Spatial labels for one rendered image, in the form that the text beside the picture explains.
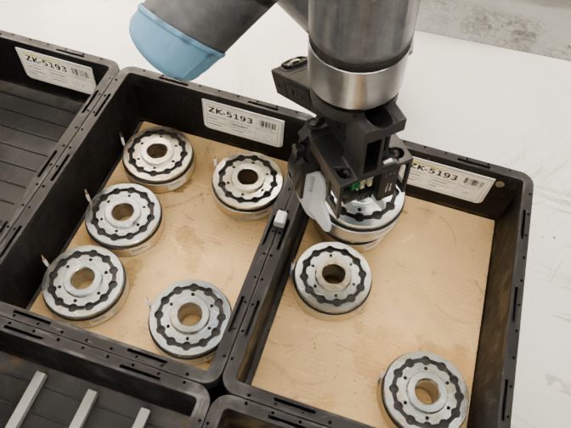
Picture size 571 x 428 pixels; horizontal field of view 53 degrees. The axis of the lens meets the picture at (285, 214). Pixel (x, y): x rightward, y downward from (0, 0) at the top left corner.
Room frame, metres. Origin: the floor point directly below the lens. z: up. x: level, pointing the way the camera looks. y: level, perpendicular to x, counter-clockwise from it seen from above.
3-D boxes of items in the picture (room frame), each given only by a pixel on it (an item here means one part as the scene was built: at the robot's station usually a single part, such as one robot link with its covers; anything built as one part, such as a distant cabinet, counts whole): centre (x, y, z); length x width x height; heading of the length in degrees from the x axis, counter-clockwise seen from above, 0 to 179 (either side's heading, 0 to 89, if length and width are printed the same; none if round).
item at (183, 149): (0.52, 0.20, 0.86); 0.10 x 0.10 x 0.01
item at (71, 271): (0.30, 0.25, 0.86); 0.05 x 0.05 x 0.01
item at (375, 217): (0.37, -0.08, 1.01); 0.10 x 0.10 x 0.01
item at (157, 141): (0.52, 0.20, 0.86); 0.05 x 0.05 x 0.01
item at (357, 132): (0.33, -0.05, 1.15); 0.09 x 0.08 x 0.12; 29
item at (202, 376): (0.39, 0.16, 0.92); 0.40 x 0.30 x 0.02; 167
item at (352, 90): (0.34, -0.05, 1.23); 0.08 x 0.08 x 0.05
